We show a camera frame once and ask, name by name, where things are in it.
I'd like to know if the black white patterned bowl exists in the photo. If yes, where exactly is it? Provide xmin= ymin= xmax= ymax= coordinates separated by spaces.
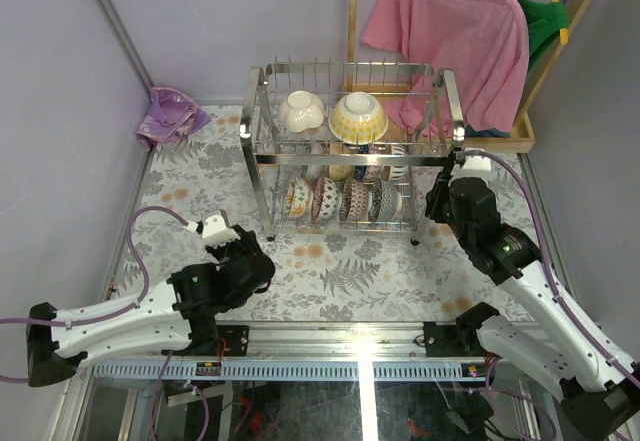
xmin=368 ymin=178 xmax=402 ymax=223

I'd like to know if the striped white bowl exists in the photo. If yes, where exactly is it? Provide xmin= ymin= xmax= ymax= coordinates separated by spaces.
xmin=384 ymin=145 xmax=406 ymax=183

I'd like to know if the blue triangle patterned bowl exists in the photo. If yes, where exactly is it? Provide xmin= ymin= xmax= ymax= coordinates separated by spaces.
xmin=353 ymin=145 xmax=381 ymax=183

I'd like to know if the brown lattice patterned bowl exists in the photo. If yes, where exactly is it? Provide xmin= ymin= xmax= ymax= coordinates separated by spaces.
xmin=340 ymin=177 xmax=370 ymax=222

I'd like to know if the green circle patterned bowl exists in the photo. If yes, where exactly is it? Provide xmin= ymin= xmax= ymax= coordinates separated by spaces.
xmin=301 ymin=164 xmax=325 ymax=182

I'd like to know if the tan yellow bowl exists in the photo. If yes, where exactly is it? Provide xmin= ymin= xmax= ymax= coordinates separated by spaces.
xmin=328 ymin=144 xmax=354 ymax=182

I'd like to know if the yellow dotted white bowl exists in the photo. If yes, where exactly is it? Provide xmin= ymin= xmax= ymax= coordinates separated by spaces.
xmin=328 ymin=91 xmax=389 ymax=145

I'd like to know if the steel two-tier dish rack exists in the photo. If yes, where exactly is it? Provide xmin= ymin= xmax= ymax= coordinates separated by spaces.
xmin=239 ymin=60 xmax=465 ymax=245

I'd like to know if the scalloped green orange bowl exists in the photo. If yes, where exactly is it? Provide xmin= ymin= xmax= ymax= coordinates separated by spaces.
xmin=278 ymin=90 xmax=326 ymax=133

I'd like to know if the yellow rimmed floral bowl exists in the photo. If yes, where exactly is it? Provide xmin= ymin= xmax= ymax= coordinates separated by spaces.
xmin=285 ymin=177 xmax=313 ymax=219

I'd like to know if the red patterned bowl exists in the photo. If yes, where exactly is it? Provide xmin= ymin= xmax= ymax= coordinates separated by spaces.
xmin=311 ymin=176 xmax=340 ymax=223

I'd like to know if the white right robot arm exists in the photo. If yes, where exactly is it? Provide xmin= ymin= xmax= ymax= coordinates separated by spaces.
xmin=424 ymin=162 xmax=639 ymax=440

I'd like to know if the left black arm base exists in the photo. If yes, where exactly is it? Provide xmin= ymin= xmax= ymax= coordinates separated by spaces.
xmin=172 ymin=325 xmax=250 ymax=358

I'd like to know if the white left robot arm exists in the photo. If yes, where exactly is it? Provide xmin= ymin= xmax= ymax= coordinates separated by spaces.
xmin=26 ymin=226 xmax=276 ymax=387

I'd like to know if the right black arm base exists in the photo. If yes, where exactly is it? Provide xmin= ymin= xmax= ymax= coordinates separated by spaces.
xmin=423 ymin=322 xmax=488 ymax=358

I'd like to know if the wooden clothes stand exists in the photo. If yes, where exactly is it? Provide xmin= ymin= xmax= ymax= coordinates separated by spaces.
xmin=343 ymin=0 xmax=593 ymax=154

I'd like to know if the purple crumpled cloth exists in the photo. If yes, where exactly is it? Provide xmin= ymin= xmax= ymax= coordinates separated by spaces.
xmin=136 ymin=86 xmax=212 ymax=152

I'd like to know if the pink t-shirt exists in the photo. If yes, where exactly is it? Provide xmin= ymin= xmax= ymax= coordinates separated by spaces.
xmin=361 ymin=0 xmax=529 ymax=133

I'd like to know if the green t-shirt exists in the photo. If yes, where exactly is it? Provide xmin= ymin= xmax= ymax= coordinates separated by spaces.
xmin=517 ymin=0 xmax=569 ymax=71

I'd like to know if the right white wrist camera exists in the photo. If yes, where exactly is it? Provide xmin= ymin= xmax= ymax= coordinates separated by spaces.
xmin=453 ymin=155 xmax=492 ymax=181

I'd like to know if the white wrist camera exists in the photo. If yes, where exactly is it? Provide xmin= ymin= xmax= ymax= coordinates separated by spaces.
xmin=453 ymin=155 xmax=492 ymax=181
xmin=185 ymin=210 xmax=240 ymax=248

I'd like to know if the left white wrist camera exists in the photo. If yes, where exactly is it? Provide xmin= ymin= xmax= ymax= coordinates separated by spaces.
xmin=185 ymin=210 xmax=240 ymax=248

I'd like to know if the aluminium rail frame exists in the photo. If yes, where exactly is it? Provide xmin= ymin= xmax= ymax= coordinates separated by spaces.
xmin=49 ymin=150 xmax=640 ymax=441

